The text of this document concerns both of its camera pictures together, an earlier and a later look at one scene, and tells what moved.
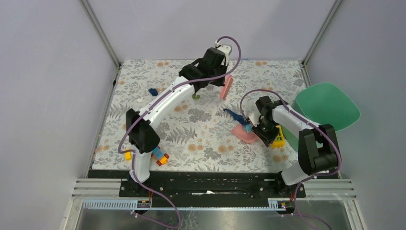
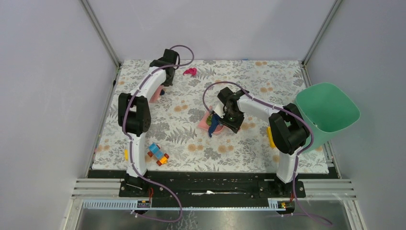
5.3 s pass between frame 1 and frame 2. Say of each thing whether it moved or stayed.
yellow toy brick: stayed
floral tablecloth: stayed
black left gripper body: moved
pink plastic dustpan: moved
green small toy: moved
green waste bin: stayed
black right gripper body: moved
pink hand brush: moved
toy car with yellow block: stayed
